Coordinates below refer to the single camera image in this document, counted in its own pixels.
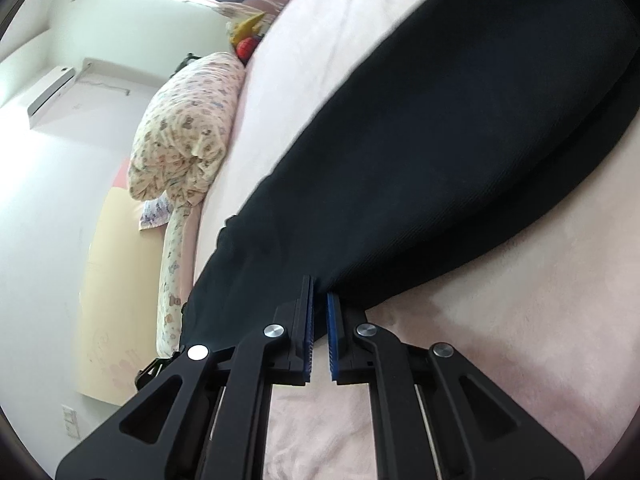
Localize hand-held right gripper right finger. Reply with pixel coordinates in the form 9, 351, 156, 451
326, 292, 586, 480

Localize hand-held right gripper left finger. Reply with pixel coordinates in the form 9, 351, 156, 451
55, 275, 316, 480

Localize black pants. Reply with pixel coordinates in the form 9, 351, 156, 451
178, 0, 640, 358

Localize floral printed bolster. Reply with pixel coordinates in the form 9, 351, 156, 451
156, 195, 206, 358

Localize beige wooden headboard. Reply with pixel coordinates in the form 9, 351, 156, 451
76, 157, 173, 406

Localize small purple printed cloth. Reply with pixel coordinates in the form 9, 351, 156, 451
139, 197, 170, 231

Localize floral printed pillow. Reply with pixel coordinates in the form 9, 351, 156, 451
127, 51, 247, 202

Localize yellow and red toy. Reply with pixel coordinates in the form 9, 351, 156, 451
227, 11, 267, 63

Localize white air conditioner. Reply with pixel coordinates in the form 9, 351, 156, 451
26, 66, 77, 131

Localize black strap buckle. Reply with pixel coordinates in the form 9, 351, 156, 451
135, 355, 181, 391

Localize white wall socket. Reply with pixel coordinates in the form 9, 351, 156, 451
61, 404, 81, 438

